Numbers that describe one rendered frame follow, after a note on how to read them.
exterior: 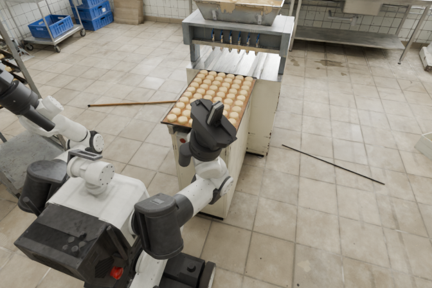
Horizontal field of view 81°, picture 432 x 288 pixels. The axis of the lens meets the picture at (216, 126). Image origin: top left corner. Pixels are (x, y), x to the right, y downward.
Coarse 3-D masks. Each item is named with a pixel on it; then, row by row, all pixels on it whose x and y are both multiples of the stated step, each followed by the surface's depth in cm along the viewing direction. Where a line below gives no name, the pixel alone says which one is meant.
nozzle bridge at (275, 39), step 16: (192, 16) 178; (288, 16) 178; (192, 32) 179; (208, 32) 178; (224, 32) 174; (240, 32) 171; (256, 32) 160; (272, 32) 157; (288, 32) 155; (192, 48) 192; (240, 48) 173; (256, 48) 170; (272, 48) 168; (288, 48) 181
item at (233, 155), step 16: (240, 128) 160; (176, 144) 143; (240, 144) 177; (176, 160) 153; (192, 160) 148; (224, 160) 140; (240, 160) 197; (192, 176) 158; (208, 208) 177; (224, 208) 171
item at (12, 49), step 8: (0, 24) 147; (0, 32) 149; (8, 40) 153; (8, 48) 156; (16, 56) 160; (24, 72) 167; (32, 80) 172; (32, 88) 174; (40, 96) 181; (64, 144) 210
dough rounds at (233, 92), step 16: (208, 80) 161; (224, 80) 162; (240, 80) 161; (192, 96) 151; (208, 96) 147; (224, 96) 150; (240, 96) 147; (176, 112) 136; (224, 112) 136; (240, 112) 139
